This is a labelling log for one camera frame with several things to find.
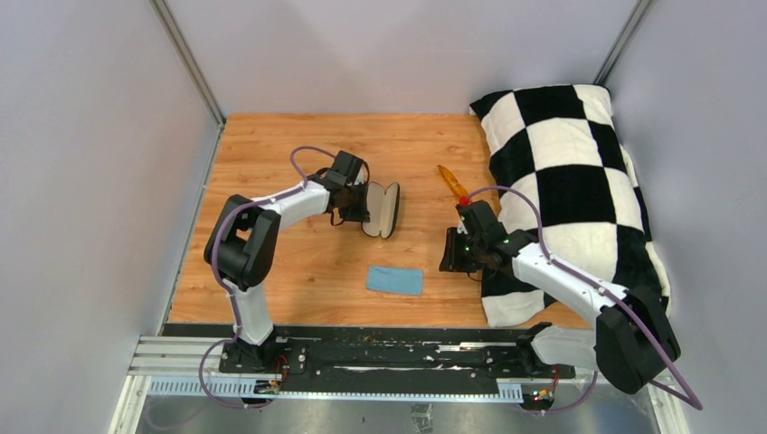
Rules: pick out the aluminium rail frame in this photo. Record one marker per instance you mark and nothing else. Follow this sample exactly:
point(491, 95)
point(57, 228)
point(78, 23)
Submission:
point(194, 366)

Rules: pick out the light blue cleaning cloth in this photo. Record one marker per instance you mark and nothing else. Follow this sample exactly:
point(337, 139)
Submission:
point(399, 281)

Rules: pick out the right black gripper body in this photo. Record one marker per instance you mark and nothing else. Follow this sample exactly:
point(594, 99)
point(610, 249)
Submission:
point(478, 246)

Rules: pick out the orange sunglasses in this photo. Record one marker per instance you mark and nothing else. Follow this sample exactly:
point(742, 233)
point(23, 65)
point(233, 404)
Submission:
point(455, 186)

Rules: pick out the black white checkered blanket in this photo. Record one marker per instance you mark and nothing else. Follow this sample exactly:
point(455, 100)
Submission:
point(563, 174)

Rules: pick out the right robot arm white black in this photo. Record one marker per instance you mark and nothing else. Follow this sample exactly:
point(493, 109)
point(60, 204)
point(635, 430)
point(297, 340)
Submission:
point(630, 341)

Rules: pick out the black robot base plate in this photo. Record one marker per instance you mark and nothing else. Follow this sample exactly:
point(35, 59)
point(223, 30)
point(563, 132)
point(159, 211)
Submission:
point(382, 364)

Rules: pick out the black glasses case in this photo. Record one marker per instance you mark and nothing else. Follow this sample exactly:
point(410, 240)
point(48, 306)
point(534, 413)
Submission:
point(382, 205)

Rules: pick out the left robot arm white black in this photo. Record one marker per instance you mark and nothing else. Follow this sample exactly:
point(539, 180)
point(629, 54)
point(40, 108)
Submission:
point(241, 248)

